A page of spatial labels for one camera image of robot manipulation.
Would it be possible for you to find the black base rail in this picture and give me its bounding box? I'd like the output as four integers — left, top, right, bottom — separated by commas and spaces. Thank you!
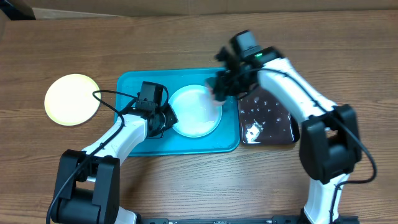
133, 214, 360, 224

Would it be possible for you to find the dark object top-left corner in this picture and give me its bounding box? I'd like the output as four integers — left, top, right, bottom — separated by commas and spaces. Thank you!
1, 0, 36, 21

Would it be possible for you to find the green scrubbing sponge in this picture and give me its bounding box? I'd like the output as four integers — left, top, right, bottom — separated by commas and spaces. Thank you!
205, 77, 226, 106

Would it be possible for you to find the cardboard panel at back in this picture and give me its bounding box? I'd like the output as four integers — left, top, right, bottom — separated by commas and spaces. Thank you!
24, 0, 397, 16

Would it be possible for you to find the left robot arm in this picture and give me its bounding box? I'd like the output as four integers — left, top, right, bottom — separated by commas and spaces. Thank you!
46, 82, 178, 224

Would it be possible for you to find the teal plastic tray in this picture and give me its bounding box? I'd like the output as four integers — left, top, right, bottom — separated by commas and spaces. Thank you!
116, 68, 240, 157

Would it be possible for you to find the light blue plate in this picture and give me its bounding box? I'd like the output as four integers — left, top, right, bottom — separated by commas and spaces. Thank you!
169, 85, 222, 138

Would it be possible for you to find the yellow-green plate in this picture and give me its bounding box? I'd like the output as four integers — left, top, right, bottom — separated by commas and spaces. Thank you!
44, 74, 101, 126

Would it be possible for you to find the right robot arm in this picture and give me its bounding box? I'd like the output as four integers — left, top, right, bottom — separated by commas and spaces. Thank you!
207, 30, 362, 223

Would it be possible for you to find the black water tray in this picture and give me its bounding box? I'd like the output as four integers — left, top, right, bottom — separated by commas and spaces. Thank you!
238, 87, 300, 146

